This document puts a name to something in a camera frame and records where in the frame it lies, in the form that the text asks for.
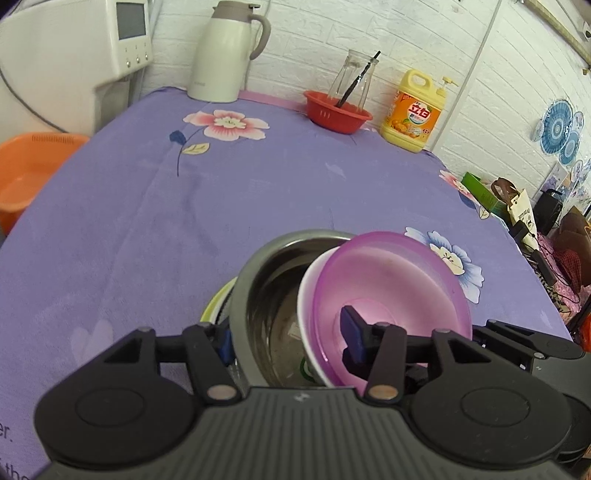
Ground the yellow detergent bottle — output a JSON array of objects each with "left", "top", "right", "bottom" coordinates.
[{"left": 381, "top": 69, "right": 458, "bottom": 154}]

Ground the brown bag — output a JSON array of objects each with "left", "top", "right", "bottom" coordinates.
[{"left": 554, "top": 207, "right": 591, "bottom": 278}]

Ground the wall postcard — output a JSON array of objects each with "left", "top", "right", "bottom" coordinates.
[{"left": 545, "top": 164, "right": 568, "bottom": 195}]

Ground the dark red mesh cloth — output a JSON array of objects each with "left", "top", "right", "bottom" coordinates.
[{"left": 554, "top": 249, "right": 583, "bottom": 288}]

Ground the large blue paper fan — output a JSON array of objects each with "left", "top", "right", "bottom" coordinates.
[{"left": 540, "top": 98, "right": 574, "bottom": 153}]

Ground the purple floral tablecloth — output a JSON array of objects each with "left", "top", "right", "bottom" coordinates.
[{"left": 0, "top": 88, "right": 573, "bottom": 480}]

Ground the clear glass jar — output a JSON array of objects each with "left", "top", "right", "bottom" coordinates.
[{"left": 329, "top": 49, "right": 380, "bottom": 112}]

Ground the red plastic basket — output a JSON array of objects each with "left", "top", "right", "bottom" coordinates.
[{"left": 303, "top": 90, "right": 374, "bottom": 136}]

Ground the white ceramic bowl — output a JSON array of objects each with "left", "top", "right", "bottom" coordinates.
[{"left": 297, "top": 247, "right": 342, "bottom": 387}]

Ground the black speaker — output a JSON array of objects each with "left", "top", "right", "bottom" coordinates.
[{"left": 536, "top": 189, "right": 564, "bottom": 234}]

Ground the grey cable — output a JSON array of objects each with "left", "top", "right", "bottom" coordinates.
[{"left": 0, "top": 69, "right": 65, "bottom": 136}]

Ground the white thermos jug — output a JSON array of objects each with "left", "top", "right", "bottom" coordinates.
[{"left": 187, "top": 1, "right": 271, "bottom": 103}]

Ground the white water dispenser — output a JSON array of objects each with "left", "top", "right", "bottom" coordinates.
[{"left": 0, "top": 0, "right": 155, "bottom": 148}]

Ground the white plate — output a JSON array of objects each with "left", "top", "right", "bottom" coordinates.
[{"left": 200, "top": 277, "right": 238, "bottom": 326}]

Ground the white paper bag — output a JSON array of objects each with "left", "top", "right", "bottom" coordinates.
[{"left": 490, "top": 178, "right": 541, "bottom": 245}]

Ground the small blue paper fan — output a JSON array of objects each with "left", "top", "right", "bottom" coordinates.
[{"left": 558, "top": 129, "right": 583, "bottom": 167}]

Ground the black straw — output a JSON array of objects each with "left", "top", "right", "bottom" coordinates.
[{"left": 336, "top": 51, "right": 382, "bottom": 109}]

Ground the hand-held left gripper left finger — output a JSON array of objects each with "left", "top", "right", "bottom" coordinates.
[{"left": 104, "top": 322, "right": 246, "bottom": 404}]

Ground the purple plastic bowl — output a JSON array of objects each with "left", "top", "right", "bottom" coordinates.
[{"left": 311, "top": 232, "right": 472, "bottom": 386}]

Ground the green box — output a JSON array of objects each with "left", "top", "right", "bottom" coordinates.
[{"left": 462, "top": 172, "right": 509, "bottom": 217}]

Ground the orange plastic basin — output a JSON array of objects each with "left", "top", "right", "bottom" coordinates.
[{"left": 0, "top": 132, "right": 90, "bottom": 236}]

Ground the stainless steel bowl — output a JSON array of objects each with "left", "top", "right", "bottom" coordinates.
[{"left": 228, "top": 229, "right": 356, "bottom": 388}]

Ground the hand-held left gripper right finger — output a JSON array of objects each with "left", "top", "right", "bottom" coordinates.
[{"left": 339, "top": 304, "right": 477, "bottom": 403}]

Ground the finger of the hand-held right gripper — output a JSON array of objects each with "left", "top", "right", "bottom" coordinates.
[{"left": 472, "top": 318, "right": 585, "bottom": 371}]

